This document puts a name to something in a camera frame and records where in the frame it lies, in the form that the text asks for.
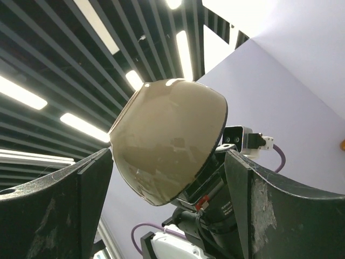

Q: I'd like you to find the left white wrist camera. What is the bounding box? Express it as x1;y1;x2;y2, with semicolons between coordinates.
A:
222;126;274;159

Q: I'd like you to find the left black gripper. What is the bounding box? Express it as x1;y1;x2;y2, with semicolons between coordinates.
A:
175;144;237;235

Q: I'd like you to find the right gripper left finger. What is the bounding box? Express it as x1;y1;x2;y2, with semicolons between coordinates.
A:
1;148;113;258

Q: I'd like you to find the brown ceramic bowl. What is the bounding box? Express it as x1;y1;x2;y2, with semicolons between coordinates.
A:
108;79;228;206

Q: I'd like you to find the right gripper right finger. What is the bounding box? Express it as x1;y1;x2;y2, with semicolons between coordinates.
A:
225;151;344;258

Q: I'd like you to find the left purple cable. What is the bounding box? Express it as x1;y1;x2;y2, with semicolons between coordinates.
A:
131;144;286;254

